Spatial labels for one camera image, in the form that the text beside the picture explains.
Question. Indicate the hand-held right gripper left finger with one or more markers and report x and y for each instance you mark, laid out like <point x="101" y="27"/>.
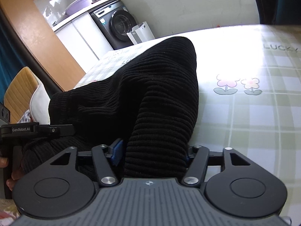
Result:
<point x="117" y="151"/>

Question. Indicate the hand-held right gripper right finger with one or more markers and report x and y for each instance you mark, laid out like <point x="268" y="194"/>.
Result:
<point x="196" y="160"/>

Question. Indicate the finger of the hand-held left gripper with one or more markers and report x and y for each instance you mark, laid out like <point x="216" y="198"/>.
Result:
<point x="63" y="130"/>

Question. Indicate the black knitted sweater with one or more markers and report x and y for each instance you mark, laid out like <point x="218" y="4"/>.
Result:
<point x="152" y="87"/>

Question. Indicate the person's left hand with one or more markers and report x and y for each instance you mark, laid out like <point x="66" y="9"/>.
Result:
<point x="11" y="183"/>

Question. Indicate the blue white plaid shirt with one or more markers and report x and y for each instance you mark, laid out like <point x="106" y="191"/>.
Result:
<point x="27" y="117"/>

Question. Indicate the yellow upholstered chair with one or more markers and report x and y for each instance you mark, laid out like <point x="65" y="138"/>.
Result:
<point x="18" y="91"/>

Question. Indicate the wooden partition panel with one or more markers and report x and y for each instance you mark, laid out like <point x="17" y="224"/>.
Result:
<point x="42" y="42"/>

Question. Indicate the white base cabinet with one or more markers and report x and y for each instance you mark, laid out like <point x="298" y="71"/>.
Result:
<point x="80" y="35"/>

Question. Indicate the white trash bin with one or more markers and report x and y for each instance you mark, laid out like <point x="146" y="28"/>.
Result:
<point x="141" y="34"/>

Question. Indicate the grey washing machine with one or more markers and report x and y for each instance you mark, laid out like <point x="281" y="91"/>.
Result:
<point x="120" y="23"/>

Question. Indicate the purple plastic basin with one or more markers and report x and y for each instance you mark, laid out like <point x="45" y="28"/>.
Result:
<point x="77" y="4"/>

